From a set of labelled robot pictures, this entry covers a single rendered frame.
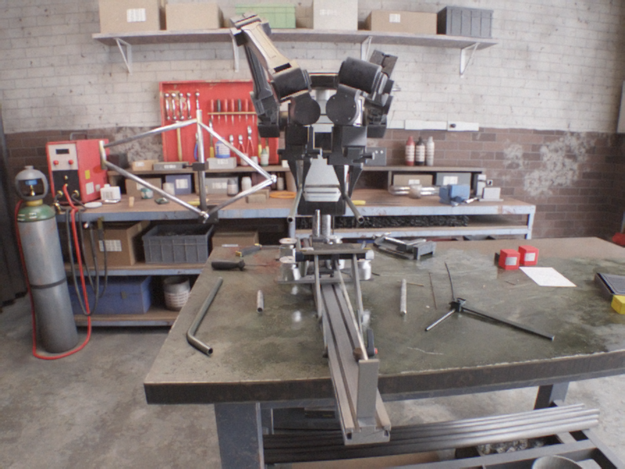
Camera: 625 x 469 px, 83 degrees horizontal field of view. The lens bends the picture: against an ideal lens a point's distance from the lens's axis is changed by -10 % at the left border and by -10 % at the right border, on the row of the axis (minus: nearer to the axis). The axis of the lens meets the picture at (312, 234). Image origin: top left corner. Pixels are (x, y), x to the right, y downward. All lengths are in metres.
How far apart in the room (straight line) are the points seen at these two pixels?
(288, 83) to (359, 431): 0.69
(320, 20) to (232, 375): 2.55
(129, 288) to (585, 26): 4.08
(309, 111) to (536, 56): 3.08
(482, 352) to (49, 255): 2.28
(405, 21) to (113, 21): 1.99
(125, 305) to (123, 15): 1.93
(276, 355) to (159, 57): 2.76
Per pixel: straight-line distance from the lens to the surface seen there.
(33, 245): 2.54
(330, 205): 1.63
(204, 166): 2.19
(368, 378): 0.52
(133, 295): 2.73
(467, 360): 0.76
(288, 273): 0.93
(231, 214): 2.33
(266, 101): 1.54
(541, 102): 3.77
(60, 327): 2.71
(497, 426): 1.67
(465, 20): 3.17
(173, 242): 2.51
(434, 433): 1.57
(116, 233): 2.59
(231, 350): 0.76
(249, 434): 0.83
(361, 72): 0.79
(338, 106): 0.72
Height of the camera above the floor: 1.27
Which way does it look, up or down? 15 degrees down
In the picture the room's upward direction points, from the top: straight up
